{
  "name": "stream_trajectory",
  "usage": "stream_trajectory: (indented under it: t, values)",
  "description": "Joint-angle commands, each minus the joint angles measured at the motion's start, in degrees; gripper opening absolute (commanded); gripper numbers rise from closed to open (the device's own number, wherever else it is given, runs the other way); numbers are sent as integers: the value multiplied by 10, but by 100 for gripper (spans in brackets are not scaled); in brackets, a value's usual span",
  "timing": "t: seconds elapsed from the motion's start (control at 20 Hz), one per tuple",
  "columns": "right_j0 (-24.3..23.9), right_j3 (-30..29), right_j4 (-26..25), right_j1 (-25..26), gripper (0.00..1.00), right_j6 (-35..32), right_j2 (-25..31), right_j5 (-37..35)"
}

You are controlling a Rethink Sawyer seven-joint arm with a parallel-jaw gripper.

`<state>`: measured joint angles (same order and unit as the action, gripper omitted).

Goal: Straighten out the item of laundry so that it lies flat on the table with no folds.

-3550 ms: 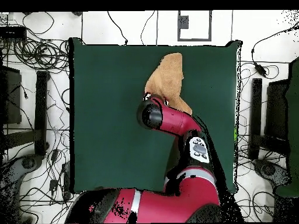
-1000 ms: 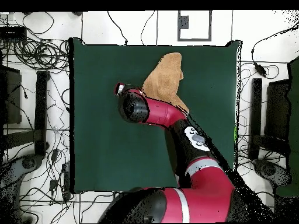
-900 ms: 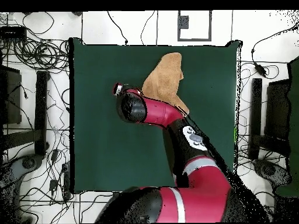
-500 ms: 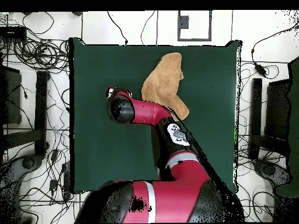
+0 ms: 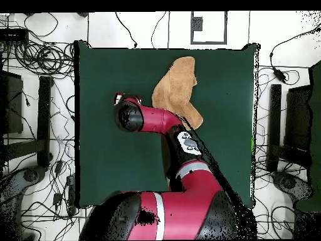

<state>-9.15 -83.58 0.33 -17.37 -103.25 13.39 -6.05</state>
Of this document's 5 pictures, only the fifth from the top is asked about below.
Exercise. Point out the black equipment box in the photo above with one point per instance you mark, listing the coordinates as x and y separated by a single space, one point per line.
12 105
298 118

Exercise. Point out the grey floor hatch frame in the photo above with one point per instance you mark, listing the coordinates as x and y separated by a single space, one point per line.
225 27

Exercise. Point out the grey black tripod base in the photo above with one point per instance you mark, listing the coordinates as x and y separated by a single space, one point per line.
30 175
288 183

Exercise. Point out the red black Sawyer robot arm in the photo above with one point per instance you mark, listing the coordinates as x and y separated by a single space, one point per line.
180 195

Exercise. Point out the dark green hanging cloth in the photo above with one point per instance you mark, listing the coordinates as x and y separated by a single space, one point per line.
316 125

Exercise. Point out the black flat device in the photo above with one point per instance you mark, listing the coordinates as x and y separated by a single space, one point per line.
13 35

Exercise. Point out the dark green table cloth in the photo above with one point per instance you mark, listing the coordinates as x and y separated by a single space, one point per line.
112 163

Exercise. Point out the black stand bar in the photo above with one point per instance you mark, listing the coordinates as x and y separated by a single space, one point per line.
44 120
274 125

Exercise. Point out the small bright green object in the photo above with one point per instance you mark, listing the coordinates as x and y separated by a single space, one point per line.
252 145

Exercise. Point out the tan terry towel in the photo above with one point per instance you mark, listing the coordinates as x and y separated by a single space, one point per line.
175 87

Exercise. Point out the grey floor socket box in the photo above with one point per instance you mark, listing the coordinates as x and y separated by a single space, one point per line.
197 23

